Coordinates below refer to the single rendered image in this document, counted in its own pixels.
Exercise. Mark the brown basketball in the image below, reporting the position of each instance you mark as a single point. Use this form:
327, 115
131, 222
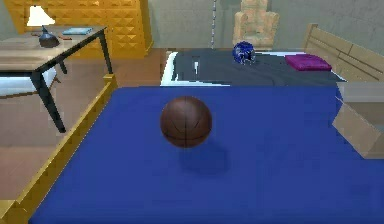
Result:
185, 121

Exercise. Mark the blue patterned ball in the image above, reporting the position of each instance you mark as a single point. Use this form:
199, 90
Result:
243, 52

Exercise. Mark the grey bed with wooden headboard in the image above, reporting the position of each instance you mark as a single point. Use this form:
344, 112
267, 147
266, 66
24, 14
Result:
266, 68

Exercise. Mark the beige armchair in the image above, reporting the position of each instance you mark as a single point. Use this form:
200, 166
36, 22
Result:
255, 25

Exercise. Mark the yellow studded cupboard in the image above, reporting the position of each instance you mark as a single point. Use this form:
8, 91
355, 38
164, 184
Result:
116, 23

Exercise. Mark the purple pillow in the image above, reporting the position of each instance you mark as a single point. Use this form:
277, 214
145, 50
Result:
307, 62

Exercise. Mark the light blue book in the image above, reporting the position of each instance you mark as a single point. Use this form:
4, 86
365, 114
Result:
77, 31

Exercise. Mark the wooden table with black legs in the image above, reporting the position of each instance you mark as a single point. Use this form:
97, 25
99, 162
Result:
36, 55

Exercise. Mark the black lamp with white shade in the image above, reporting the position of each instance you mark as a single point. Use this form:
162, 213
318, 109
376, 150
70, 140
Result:
45, 33

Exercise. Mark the tan cardboard box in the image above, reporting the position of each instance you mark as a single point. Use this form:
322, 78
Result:
361, 121

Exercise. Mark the blue bed with yellow frame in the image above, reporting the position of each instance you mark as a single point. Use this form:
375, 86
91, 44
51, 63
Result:
253, 156

